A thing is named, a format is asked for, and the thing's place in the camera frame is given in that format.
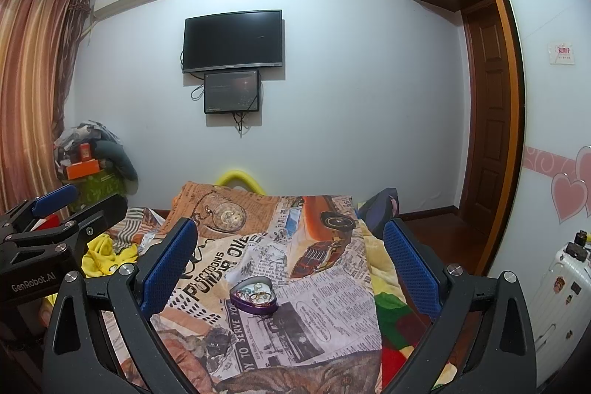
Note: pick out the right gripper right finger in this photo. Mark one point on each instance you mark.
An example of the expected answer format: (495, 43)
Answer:
(501, 358)

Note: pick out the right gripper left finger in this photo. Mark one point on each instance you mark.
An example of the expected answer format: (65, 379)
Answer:
(79, 356)

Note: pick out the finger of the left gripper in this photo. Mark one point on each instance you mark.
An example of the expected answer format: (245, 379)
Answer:
(53, 199)
(82, 227)

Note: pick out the purple heart-shaped jewelry tin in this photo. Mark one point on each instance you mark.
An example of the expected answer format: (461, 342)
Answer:
(255, 296)

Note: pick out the red box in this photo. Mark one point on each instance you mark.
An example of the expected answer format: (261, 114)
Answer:
(49, 222)

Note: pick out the yellow cartoon blanket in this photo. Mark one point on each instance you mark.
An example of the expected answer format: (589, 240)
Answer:
(101, 258)

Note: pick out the orange box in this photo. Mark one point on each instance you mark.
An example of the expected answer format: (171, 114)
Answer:
(82, 169)

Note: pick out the grey pillow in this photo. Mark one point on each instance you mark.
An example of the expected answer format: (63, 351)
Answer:
(114, 152)

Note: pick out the colorful fleece blanket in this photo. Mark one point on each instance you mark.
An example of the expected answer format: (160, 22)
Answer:
(401, 327)

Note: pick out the yellow chair back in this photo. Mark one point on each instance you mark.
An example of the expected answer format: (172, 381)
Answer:
(235, 177)

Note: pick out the newspaper print bed blanket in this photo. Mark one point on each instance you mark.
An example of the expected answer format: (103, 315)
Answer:
(323, 338)

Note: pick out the striped brown curtain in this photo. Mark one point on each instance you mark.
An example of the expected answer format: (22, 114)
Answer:
(39, 44)

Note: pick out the dark blue bag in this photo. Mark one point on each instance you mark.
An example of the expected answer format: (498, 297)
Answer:
(383, 206)

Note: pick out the brown wooden door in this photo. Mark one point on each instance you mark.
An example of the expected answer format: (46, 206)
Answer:
(490, 100)

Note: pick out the small black wall monitor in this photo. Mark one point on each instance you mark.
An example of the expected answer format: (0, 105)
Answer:
(232, 92)

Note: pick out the large black wall television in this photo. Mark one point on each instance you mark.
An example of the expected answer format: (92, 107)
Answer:
(247, 39)

